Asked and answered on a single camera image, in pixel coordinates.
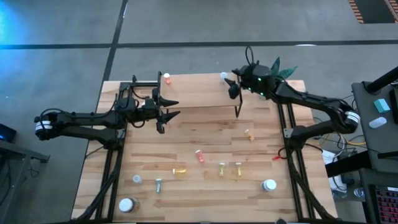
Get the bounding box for white computer mouse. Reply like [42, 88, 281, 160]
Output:
[368, 116, 388, 129]

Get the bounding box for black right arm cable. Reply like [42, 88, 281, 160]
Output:
[244, 45, 256, 67]

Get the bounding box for black mat orange striped edge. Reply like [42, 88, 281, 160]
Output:
[348, 0, 398, 25]

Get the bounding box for black diagonal pole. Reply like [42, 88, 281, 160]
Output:
[365, 67, 398, 94]

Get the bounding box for large brown bottle white cap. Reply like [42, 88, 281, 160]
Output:
[118, 197, 141, 213]

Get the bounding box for dark metal side table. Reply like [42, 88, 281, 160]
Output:
[0, 138, 50, 224]

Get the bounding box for black device blue light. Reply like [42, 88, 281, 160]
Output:
[0, 123, 17, 143]

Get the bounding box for large bottle green orange label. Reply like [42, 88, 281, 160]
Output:
[260, 179, 277, 192]

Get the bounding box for snake plant in white pot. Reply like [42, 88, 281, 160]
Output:
[269, 56, 299, 81]

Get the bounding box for teal box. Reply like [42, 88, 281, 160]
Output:
[373, 98, 391, 114]

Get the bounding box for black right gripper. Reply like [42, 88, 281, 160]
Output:
[223, 63, 276, 100]

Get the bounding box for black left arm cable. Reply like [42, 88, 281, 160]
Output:
[39, 107, 68, 119]

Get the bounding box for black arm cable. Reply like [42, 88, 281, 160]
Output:
[244, 45, 256, 67]
[39, 107, 68, 119]

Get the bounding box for dark grey side desk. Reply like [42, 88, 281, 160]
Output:
[351, 79, 398, 175]

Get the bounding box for black aluminium frame rails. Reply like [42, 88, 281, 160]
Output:
[275, 79, 338, 222]
[73, 74, 161, 222]

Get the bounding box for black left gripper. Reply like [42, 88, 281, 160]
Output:
[141, 96, 181, 134]

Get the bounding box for pink backlit keyboard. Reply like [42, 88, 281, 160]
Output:
[374, 185, 398, 224]

